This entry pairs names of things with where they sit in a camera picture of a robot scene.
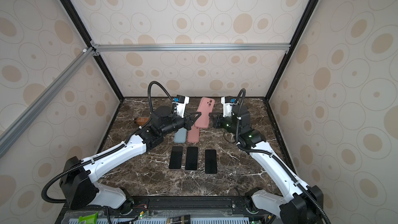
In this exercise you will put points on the white slotted cable duct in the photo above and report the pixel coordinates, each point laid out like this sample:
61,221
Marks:
196,220

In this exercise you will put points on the black frame post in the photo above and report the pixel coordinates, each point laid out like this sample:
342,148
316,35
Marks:
302,24
84,34

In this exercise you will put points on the light blue phone case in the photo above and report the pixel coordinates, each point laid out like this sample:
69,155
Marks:
180,136

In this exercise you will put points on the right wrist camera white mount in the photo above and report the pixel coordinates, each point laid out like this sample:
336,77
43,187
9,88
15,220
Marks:
228,102

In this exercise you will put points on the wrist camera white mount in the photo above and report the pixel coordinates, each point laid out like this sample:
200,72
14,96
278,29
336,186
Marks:
179,104
228,102

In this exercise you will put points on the green packet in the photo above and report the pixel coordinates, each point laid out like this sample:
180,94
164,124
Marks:
88,219

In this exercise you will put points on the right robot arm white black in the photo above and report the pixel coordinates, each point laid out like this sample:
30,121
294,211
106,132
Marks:
299,203

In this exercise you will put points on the diagonal aluminium rail left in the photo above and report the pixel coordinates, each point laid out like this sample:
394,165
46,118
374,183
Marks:
18,127

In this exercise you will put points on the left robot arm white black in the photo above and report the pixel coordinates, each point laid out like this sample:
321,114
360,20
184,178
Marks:
80,184

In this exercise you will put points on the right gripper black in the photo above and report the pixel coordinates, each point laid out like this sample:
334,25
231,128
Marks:
217,121

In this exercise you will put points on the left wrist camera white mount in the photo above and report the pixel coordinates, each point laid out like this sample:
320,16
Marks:
179,104

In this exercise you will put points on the purple smartphone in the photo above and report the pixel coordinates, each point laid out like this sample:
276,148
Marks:
210,161
176,158
192,159

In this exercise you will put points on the black smartphone rose edge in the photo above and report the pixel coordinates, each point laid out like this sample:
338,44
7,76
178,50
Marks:
205,107

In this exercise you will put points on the pink cased smartphone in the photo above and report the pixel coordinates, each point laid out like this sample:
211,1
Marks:
193,135

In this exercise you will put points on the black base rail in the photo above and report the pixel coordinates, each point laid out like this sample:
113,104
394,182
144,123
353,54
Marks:
168,207

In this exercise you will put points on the black frame post left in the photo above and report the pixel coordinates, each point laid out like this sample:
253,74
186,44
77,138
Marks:
84,34

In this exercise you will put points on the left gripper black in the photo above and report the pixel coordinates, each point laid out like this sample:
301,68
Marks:
188,122

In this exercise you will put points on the horizontal aluminium rail back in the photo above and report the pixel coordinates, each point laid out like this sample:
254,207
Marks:
193,47

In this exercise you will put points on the black frame post right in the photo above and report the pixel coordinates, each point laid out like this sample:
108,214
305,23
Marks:
302,24

